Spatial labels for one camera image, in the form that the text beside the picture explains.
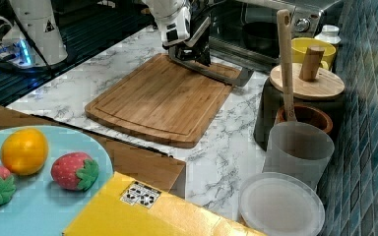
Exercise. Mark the silver toaster oven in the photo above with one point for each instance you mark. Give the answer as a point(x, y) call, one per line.
point(307, 17)

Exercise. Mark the black pot with wooden lid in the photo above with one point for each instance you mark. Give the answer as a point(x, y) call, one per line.
point(312, 84)

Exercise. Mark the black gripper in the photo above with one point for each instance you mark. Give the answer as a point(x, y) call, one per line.
point(197, 47)

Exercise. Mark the black pan inside oven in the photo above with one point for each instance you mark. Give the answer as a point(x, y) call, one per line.
point(261, 37)

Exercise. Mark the yellow toy lemon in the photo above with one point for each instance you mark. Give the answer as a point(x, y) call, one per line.
point(25, 151)

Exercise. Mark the wooden spoon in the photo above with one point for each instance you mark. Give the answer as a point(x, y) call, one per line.
point(283, 20)

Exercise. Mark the translucent plastic cup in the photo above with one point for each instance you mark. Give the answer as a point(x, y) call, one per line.
point(299, 150)

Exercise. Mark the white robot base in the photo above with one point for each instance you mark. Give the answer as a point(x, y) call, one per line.
point(35, 37)

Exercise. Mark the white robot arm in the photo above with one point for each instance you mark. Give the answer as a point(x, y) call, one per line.
point(184, 27)

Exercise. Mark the white jar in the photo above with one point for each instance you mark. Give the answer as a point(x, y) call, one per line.
point(329, 34)

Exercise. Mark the bamboo cutting board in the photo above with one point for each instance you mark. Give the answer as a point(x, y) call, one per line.
point(161, 102)

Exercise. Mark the white lidded plastic container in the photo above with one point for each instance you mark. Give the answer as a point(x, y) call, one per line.
point(280, 205)

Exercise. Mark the brown wooden bowl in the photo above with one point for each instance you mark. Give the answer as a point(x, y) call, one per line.
point(307, 119)

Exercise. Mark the glass oven door with handle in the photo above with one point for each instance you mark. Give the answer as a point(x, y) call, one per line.
point(216, 70)

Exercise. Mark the yellow cardboard box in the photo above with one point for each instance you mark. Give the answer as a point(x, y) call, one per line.
point(127, 207)

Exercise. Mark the light blue plate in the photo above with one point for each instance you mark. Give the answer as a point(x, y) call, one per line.
point(39, 206)

